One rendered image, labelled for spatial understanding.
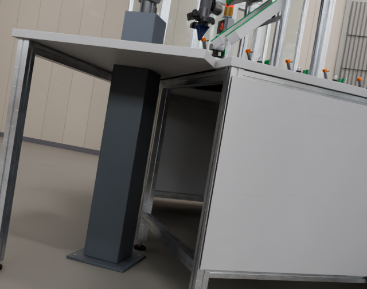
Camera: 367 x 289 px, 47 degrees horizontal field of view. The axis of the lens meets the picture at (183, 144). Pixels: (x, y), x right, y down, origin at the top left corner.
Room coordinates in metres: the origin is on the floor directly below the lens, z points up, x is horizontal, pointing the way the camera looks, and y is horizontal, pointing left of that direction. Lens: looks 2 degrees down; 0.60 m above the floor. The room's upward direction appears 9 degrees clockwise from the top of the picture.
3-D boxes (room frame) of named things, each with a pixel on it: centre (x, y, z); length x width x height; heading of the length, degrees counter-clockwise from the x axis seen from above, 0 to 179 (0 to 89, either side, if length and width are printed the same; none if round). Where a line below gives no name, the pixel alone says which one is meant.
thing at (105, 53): (1.84, 0.20, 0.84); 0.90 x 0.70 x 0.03; 165
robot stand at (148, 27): (1.85, 0.25, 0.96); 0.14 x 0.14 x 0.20; 75
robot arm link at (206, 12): (2.11, 0.01, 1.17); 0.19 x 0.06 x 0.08; 21
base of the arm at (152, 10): (1.85, 0.24, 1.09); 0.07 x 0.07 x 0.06; 75
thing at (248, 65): (2.31, -0.50, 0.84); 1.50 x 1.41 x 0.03; 21
